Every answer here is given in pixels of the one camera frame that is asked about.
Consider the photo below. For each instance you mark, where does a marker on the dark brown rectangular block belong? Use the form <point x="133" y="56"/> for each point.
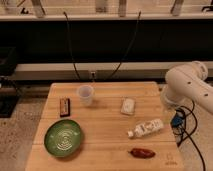
<point x="64" y="107"/>

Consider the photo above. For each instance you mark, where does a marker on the white plastic bottle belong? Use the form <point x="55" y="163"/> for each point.
<point x="146" y="128"/>

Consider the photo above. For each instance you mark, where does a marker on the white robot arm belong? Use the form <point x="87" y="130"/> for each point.
<point x="188" y="81"/>

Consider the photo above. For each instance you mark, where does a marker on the blue device with cables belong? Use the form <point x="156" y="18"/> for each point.
<point x="178" y="119"/>

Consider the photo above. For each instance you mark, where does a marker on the green ceramic bowl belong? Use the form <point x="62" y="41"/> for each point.
<point x="63" y="138"/>

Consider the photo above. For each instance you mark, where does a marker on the red brown chili pepper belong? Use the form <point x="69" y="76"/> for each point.
<point x="142" y="153"/>

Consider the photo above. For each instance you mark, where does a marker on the white ceramic cup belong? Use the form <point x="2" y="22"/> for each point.
<point x="85" y="94"/>

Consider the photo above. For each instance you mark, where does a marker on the white wall power outlet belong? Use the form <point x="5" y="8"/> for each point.
<point x="93" y="75"/>

